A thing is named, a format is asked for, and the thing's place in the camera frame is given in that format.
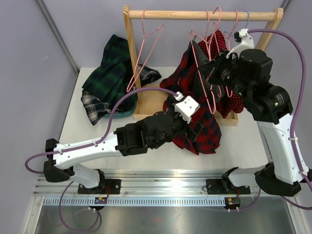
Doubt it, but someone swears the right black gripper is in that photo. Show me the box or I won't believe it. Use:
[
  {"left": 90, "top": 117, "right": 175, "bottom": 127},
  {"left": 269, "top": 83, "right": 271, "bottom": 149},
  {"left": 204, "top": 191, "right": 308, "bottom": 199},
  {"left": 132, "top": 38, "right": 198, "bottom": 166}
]
[{"left": 199, "top": 49, "right": 252, "bottom": 101}]

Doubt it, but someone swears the pink wire hanger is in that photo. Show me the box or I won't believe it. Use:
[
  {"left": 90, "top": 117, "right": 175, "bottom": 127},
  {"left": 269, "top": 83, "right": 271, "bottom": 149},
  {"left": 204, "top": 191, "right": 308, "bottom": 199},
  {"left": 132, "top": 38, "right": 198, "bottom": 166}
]
[{"left": 217, "top": 10, "right": 238, "bottom": 98}]

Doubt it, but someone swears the pink hanger pair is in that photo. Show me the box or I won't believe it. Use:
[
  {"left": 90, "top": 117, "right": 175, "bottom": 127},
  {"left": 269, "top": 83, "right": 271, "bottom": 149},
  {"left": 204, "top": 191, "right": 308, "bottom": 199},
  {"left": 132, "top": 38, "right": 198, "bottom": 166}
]
[{"left": 190, "top": 10, "right": 216, "bottom": 115}]

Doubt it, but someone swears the red plaid skirt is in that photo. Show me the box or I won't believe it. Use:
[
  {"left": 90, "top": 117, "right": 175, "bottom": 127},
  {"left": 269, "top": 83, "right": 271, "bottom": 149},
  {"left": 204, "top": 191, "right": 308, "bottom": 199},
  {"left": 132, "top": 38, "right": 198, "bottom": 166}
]
[{"left": 160, "top": 45, "right": 222, "bottom": 155}]

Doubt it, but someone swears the navy white plaid skirt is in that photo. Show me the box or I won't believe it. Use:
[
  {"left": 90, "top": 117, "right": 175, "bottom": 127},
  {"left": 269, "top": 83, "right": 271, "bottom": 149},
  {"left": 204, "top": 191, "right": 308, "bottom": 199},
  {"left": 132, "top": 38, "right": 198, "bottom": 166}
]
[{"left": 80, "top": 66, "right": 161, "bottom": 126}]

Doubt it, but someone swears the pink hanger of green skirt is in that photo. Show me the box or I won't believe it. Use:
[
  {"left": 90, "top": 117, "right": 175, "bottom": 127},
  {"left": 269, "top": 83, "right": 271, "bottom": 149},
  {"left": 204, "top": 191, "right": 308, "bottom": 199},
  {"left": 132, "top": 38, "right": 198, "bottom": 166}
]
[{"left": 126, "top": 9, "right": 164, "bottom": 93}]

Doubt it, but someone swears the green plaid skirt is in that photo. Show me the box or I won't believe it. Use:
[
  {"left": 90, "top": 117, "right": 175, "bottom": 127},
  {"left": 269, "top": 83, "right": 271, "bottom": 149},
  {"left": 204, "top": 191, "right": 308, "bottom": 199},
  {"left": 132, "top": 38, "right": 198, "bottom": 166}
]
[{"left": 81, "top": 34, "right": 133, "bottom": 110}]

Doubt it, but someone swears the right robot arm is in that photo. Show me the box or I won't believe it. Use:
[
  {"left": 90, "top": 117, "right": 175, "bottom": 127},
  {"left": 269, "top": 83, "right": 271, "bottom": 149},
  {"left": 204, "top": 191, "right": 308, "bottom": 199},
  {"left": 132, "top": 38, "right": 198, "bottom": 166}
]
[{"left": 201, "top": 49, "right": 312, "bottom": 197}]

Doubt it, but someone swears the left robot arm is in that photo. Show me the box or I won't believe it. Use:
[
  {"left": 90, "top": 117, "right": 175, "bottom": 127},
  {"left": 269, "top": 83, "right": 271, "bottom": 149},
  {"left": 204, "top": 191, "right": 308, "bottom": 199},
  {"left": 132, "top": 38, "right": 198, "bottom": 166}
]
[{"left": 43, "top": 110, "right": 204, "bottom": 194}]

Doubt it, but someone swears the grey dotted skirt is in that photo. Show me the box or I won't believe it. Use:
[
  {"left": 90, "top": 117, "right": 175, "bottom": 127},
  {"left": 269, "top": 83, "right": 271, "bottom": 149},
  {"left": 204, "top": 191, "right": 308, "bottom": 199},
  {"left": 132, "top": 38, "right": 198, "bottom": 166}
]
[{"left": 193, "top": 41, "right": 211, "bottom": 98}]

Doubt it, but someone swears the red polka dot skirt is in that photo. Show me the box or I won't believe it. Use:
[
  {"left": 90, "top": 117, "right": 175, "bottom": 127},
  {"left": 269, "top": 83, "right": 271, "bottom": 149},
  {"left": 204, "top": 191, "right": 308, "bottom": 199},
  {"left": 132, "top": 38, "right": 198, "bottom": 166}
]
[{"left": 198, "top": 29, "right": 244, "bottom": 118}]

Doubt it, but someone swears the pink hanger of grey skirt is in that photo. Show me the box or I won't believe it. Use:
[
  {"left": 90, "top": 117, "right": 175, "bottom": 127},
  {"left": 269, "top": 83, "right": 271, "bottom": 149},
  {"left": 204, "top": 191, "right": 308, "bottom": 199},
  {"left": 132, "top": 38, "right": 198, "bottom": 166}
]
[{"left": 204, "top": 10, "right": 223, "bottom": 98}]

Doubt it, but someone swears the wooden clothes rack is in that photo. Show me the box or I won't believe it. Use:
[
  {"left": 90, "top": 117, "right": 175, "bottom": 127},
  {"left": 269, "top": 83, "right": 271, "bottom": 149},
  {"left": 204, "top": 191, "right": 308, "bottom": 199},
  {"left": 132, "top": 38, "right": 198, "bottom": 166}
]
[{"left": 123, "top": 5, "right": 284, "bottom": 120}]

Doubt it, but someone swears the blue plastic basin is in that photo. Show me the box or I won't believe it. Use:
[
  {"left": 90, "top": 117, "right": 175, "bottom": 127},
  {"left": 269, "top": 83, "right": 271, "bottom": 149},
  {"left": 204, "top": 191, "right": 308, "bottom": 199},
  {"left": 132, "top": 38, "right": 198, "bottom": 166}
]
[{"left": 113, "top": 104, "right": 136, "bottom": 119}]

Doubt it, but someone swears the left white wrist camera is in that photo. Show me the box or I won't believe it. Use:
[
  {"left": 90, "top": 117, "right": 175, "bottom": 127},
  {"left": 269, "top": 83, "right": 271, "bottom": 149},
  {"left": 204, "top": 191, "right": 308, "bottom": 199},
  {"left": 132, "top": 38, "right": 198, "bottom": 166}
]
[{"left": 174, "top": 92, "right": 200, "bottom": 124}]

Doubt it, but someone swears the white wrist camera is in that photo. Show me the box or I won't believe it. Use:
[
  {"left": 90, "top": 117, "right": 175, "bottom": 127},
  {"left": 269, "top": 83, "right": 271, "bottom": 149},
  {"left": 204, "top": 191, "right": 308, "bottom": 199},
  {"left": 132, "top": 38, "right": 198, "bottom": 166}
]
[
  {"left": 226, "top": 28, "right": 254, "bottom": 59},
  {"left": 174, "top": 92, "right": 200, "bottom": 124}
]

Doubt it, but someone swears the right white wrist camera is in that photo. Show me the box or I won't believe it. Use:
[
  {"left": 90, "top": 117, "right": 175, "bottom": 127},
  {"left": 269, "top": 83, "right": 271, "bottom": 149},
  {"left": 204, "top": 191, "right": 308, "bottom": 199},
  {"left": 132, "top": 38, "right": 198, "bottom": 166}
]
[{"left": 226, "top": 28, "right": 254, "bottom": 59}]

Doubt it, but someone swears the blue wire hanger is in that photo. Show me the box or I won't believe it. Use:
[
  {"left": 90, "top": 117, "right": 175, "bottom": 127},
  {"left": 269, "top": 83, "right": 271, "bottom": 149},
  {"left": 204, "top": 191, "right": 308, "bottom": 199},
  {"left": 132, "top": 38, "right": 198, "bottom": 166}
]
[{"left": 219, "top": 10, "right": 252, "bottom": 37}]

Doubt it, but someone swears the aluminium rail base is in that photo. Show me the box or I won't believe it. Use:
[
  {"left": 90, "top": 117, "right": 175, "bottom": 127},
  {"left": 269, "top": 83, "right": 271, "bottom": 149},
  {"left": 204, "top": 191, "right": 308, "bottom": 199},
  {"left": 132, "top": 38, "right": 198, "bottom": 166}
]
[{"left": 33, "top": 73, "right": 298, "bottom": 207}]

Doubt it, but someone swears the right black mount plate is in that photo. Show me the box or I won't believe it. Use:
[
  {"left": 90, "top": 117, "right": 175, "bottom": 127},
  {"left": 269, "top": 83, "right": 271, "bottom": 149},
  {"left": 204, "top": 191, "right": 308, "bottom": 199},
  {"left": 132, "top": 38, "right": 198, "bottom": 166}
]
[{"left": 206, "top": 178, "right": 251, "bottom": 195}]

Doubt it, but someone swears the black mount plate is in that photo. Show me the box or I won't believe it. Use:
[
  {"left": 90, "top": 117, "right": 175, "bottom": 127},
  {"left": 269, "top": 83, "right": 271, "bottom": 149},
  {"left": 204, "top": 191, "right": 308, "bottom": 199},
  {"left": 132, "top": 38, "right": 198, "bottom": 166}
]
[
  {"left": 206, "top": 178, "right": 251, "bottom": 195},
  {"left": 78, "top": 179, "right": 121, "bottom": 195}
]

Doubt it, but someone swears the left black mount plate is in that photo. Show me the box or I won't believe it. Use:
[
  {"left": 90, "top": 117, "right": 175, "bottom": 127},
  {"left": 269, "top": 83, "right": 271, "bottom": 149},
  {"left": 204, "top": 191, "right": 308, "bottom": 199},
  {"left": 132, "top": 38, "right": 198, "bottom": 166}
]
[{"left": 78, "top": 179, "right": 121, "bottom": 195}]

